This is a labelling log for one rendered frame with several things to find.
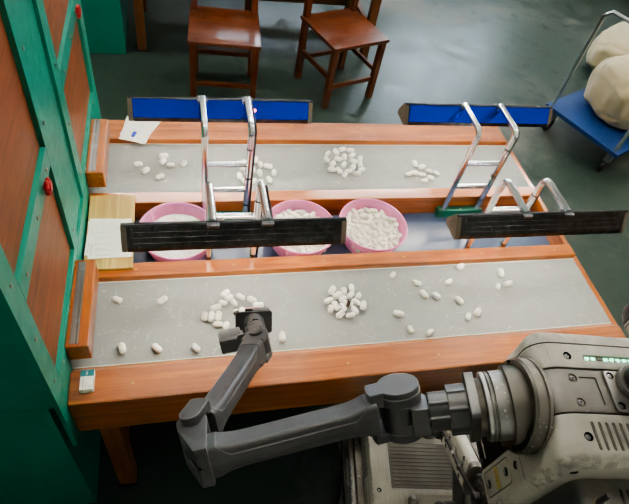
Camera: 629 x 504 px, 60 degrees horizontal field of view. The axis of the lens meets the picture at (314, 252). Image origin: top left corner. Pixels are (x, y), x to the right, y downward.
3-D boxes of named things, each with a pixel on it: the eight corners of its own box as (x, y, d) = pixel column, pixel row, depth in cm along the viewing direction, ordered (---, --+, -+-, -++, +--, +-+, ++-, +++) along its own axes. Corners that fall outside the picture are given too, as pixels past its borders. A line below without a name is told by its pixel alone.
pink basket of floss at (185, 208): (231, 246, 199) (232, 229, 191) (177, 289, 183) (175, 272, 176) (179, 208, 207) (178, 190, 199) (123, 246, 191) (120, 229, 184)
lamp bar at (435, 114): (548, 127, 215) (557, 112, 210) (402, 125, 201) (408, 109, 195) (540, 115, 220) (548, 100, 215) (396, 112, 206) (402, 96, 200)
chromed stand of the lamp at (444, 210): (478, 216, 230) (526, 132, 196) (435, 217, 225) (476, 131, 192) (463, 185, 242) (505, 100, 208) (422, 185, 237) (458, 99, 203)
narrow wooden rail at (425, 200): (528, 213, 240) (540, 195, 231) (93, 225, 198) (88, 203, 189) (523, 204, 243) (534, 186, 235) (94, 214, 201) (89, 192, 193)
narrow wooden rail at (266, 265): (562, 271, 220) (576, 254, 211) (86, 298, 178) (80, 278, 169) (556, 260, 223) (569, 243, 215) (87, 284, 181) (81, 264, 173)
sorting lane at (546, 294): (609, 326, 197) (612, 323, 195) (73, 372, 155) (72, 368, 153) (570, 261, 215) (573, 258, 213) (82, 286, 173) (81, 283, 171)
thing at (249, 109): (251, 222, 208) (260, 129, 174) (198, 224, 203) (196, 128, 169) (246, 188, 219) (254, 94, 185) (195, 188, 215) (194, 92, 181)
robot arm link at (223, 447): (184, 504, 92) (169, 454, 89) (188, 456, 105) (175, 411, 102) (432, 438, 97) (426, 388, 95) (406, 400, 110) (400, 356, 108)
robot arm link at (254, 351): (212, 469, 100) (199, 418, 97) (184, 469, 101) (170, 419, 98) (276, 357, 140) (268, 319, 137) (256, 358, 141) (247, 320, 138)
